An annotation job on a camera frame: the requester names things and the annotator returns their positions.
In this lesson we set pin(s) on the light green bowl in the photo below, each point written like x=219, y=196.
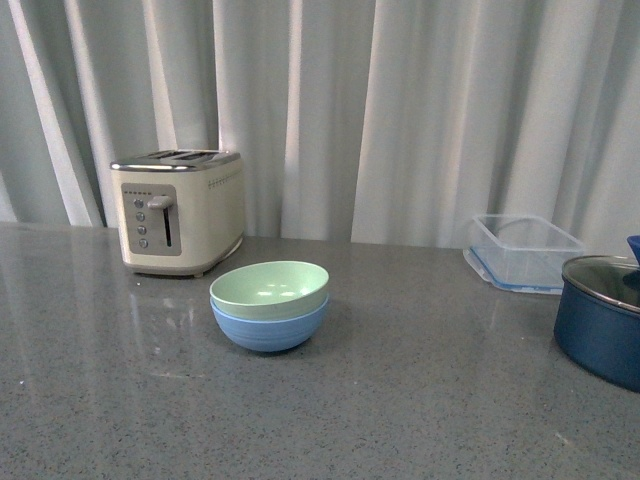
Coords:
x=271, y=290

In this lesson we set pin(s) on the light blue bowl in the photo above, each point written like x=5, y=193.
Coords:
x=270, y=335

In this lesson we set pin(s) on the white pleated curtain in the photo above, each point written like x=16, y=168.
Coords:
x=389, y=122

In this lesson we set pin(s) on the cream two-slot toaster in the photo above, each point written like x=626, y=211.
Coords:
x=180, y=212

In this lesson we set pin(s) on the clear plastic food container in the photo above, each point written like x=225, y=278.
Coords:
x=520, y=253

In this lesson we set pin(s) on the glass lid with blue knob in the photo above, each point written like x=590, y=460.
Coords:
x=610, y=279

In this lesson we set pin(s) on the dark blue saucepan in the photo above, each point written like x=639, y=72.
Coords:
x=598, y=336

